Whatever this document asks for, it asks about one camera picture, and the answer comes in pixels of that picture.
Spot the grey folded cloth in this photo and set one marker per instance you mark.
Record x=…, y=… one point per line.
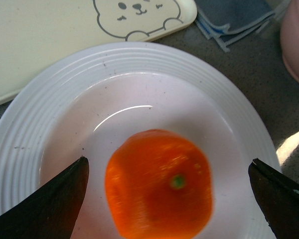
x=227, y=21

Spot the white ridged plate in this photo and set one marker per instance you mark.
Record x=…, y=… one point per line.
x=89, y=103

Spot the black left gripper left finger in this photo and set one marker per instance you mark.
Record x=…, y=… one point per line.
x=52, y=210

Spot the pink bowl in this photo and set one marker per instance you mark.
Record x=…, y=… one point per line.
x=289, y=39

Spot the cream bear tray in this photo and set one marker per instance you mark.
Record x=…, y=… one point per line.
x=35, y=34

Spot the orange fruit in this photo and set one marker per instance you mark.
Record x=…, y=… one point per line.
x=158, y=186

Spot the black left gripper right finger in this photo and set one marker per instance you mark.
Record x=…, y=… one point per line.
x=278, y=198

